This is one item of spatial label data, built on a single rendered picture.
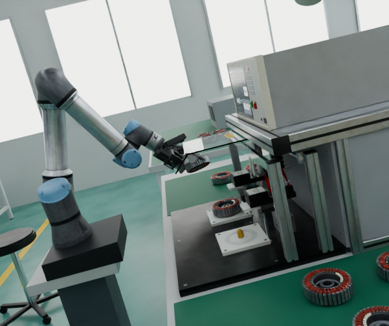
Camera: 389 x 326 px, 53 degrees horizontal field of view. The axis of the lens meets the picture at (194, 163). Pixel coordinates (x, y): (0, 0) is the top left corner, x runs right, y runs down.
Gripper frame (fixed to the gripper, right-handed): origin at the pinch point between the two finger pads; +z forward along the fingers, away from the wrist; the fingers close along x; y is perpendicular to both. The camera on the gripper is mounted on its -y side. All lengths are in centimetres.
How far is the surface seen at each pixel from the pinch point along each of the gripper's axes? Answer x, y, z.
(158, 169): -101, -46, 3
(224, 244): 33, 43, 8
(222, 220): 19.8, 28.8, 10.6
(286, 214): 61, 40, 10
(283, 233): 58, 44, 12
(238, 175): 28.0, 13.9, 7.5
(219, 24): -226, -380, 15
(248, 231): 34, 36, 14
